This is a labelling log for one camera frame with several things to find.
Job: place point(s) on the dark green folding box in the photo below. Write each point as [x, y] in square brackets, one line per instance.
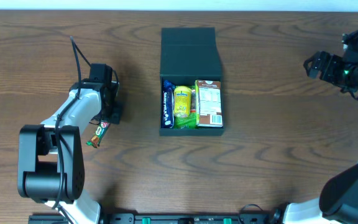
[189, 54]

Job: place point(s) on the yellow plastic jar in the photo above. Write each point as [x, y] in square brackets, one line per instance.
[182, 100]

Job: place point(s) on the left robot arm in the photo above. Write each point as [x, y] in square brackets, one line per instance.
[50, 167]

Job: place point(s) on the purple Dairy Milk bar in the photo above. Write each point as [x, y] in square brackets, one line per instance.
[167, 108]

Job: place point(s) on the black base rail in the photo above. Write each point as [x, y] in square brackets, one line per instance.
[246, 218]

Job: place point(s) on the green snack bag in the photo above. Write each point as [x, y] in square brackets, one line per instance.
[190, 121]

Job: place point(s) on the brown white carton box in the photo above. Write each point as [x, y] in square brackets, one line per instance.
[209, 112]

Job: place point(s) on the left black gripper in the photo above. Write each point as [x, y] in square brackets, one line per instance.
[114, 112]

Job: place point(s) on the red KitKat bar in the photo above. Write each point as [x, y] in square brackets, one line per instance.
[98, 135]

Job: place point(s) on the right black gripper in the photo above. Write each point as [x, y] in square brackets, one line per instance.
[322, 65]

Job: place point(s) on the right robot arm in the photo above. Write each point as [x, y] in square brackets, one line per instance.
[338, 200]

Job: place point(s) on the blue Oreo cookie pack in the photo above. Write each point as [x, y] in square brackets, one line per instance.
[168, 86]

